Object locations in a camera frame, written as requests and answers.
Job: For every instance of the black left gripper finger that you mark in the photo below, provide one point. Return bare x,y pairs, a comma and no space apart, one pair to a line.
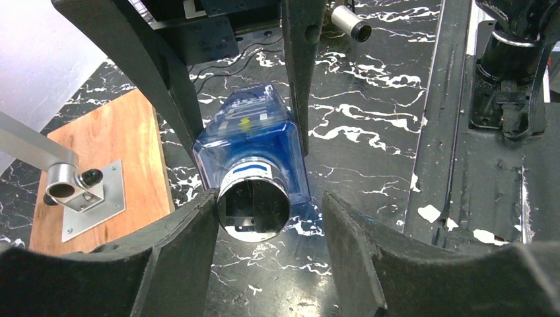
144,57
301,24

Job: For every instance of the metal switch stand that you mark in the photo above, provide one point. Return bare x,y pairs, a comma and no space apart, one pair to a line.
65,175

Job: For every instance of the wooden board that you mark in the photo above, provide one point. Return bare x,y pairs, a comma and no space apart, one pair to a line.
122,140

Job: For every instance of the blue square bottle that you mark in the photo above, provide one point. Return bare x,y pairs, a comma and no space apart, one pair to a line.
251,153

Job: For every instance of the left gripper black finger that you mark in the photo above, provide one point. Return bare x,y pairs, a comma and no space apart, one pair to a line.
162,269
379,271

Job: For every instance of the dark bottle brown label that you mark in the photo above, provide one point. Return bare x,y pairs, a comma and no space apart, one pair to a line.
349,23

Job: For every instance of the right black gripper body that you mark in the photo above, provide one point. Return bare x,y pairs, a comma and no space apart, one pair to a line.
196,32

